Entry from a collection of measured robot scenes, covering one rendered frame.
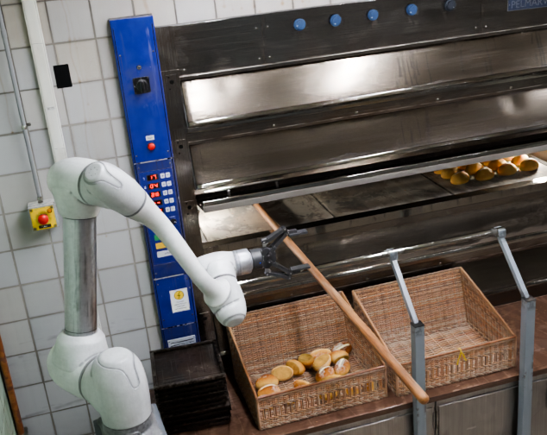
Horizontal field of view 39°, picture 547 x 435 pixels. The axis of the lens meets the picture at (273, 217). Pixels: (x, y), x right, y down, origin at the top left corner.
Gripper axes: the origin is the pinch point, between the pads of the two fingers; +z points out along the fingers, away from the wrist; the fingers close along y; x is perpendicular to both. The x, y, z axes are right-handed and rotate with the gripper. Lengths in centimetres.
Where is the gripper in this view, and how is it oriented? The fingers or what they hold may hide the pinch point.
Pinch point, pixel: (304, 249)
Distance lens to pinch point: 272.5
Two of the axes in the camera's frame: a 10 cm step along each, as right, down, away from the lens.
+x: 2.8, 3.3, -9.0
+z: 9.6, -1.9, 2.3
